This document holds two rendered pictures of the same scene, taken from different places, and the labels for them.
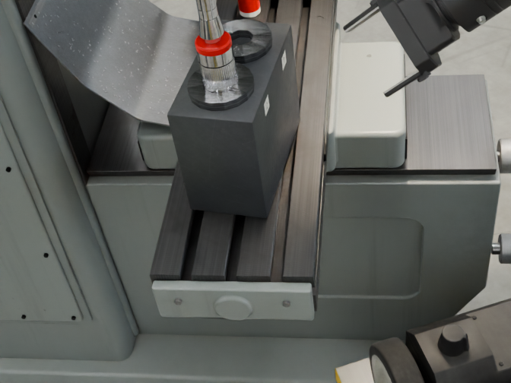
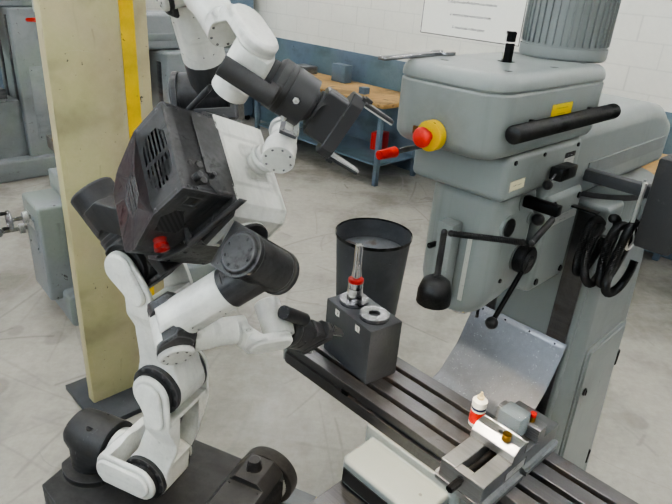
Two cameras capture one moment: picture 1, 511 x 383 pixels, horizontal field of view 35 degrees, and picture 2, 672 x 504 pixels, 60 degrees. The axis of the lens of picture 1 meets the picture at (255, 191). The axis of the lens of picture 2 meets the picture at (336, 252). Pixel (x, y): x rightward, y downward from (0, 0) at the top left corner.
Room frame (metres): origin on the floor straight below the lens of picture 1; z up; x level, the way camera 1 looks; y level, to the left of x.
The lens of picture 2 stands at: (1.63, -1.35, 2.03)
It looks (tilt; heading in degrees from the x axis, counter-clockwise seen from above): 25 degrees down; 121
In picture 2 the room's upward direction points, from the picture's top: 4 degrees clockwise
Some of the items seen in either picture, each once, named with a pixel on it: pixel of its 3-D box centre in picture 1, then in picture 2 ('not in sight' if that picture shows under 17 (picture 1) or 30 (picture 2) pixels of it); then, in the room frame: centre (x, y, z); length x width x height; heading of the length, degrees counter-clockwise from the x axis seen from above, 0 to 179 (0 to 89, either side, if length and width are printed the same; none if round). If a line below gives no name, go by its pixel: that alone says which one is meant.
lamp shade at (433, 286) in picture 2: not in sight; (435, 288); (1.25, -0.31, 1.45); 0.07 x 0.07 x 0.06
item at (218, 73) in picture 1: (217, 63); (355, 289); (0.88, 0.02, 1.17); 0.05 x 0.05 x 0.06
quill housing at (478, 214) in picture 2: not in sight; (473, 241); (1.24, -0.06, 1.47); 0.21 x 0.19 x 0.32; 167
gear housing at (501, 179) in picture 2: not in sight; (498, 155); (1.25, -0.03, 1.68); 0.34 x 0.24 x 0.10; 77
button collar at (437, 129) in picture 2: not in sight; (431, 135); (1.19, -0.29, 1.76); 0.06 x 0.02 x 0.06; 167
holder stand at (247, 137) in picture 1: (239, 113); (361, 333); (0.92, 0.00, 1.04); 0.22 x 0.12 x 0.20; 158
